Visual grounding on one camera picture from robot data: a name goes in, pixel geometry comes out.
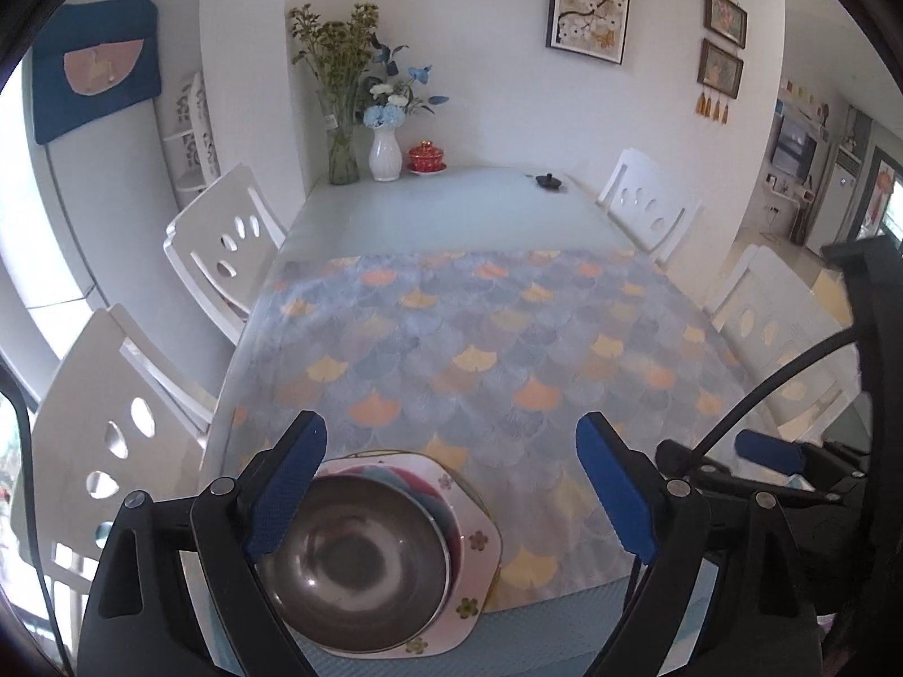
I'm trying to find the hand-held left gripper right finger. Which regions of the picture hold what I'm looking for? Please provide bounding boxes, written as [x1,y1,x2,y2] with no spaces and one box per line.
[575,412,826,677]

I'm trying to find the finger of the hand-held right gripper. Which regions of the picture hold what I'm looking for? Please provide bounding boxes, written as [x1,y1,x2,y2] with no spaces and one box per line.
[734,429,870,491]
[656,439,854,509]

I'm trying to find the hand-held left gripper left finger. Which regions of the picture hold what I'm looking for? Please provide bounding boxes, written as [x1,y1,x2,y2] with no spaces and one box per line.
[77,410,327,677]

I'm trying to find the blue steel bowl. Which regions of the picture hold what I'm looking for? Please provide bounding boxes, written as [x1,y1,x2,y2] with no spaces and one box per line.
[264,474,463,653]

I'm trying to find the large tree print plate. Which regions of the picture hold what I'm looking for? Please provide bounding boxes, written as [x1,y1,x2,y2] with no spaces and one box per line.
[310,452,505,657]

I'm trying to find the white dining chair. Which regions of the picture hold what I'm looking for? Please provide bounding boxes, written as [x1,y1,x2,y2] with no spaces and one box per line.
[705,245,865,438]
[598,148,704,270]
[32,303,220,579]
[164,164,288,346]

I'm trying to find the standing air conditioner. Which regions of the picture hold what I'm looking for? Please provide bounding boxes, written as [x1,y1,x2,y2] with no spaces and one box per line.
[827,148,863,241]

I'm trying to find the scale pattern tablecloth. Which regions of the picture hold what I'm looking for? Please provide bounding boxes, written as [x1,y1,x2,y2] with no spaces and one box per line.
[204,247,781,614]

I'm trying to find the small framed picture with tassels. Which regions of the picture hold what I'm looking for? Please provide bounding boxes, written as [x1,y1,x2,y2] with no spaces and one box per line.
[695,38,745,124]

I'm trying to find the white refrigerator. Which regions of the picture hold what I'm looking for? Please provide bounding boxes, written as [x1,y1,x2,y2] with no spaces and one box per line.
[21,0,177,311]

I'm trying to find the clear glass vase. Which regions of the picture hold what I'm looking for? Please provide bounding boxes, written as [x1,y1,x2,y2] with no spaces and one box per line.
[326,95,361,186]

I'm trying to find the white ceramic vase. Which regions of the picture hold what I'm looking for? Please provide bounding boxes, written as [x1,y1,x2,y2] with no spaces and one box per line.
[369,125,405,182]

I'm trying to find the white carved shelf rack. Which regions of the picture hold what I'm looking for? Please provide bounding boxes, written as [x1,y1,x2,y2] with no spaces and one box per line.
[159,71,221,193]

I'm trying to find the red lidded teacup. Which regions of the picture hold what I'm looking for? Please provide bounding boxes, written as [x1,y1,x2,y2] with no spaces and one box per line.
[405,141,449,176]

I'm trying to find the blue artificial flowers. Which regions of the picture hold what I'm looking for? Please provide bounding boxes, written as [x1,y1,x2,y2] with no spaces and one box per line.
[361,38,449,131]

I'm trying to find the blue refrigerator cover cloth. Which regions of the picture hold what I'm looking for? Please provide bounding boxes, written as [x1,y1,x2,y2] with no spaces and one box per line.
[32,0,160,146]

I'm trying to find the dried flower bunch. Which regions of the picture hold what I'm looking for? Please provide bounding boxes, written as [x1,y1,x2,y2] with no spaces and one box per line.
[286,3,382,135]

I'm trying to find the floral framed picture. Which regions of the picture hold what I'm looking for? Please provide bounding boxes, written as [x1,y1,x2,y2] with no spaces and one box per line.
[546,0,634,66]

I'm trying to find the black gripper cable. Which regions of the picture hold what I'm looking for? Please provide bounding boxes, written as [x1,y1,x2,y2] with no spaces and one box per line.
[0,359,72,677]
[624,326,858,614]

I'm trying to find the wall television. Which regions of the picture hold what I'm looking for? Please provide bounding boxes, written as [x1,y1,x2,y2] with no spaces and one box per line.
[772,116,819,181]

